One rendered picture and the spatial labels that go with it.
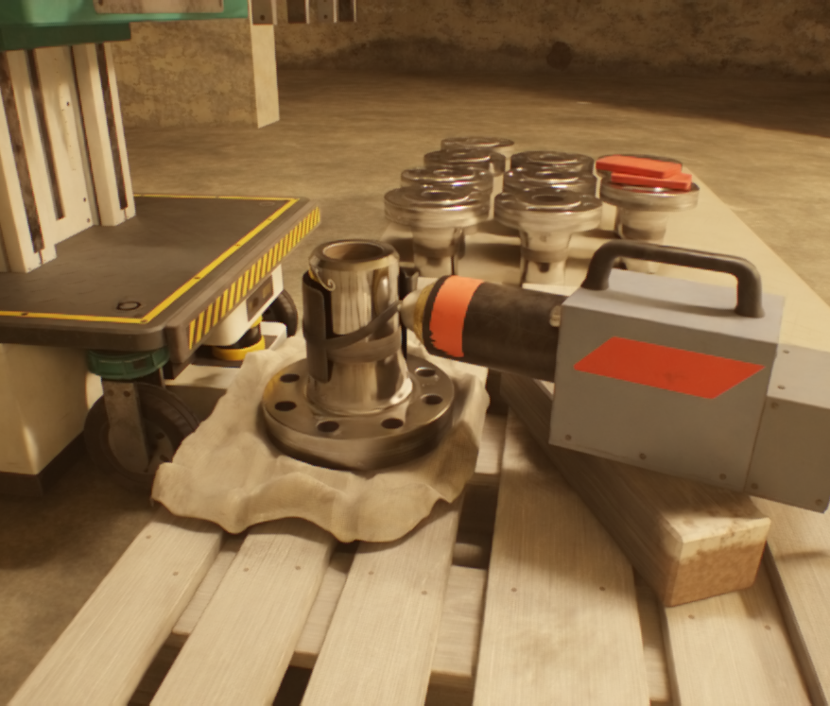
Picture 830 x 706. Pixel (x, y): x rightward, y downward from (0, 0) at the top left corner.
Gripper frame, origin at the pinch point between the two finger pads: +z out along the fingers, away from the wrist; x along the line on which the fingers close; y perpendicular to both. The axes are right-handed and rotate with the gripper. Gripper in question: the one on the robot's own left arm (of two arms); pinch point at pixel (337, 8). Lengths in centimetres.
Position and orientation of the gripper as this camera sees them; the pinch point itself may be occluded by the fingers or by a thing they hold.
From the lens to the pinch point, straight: 125.3
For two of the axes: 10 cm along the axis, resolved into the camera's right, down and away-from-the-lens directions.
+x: 1.5, -4.2, 8.9
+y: 9.9, 0.6, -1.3
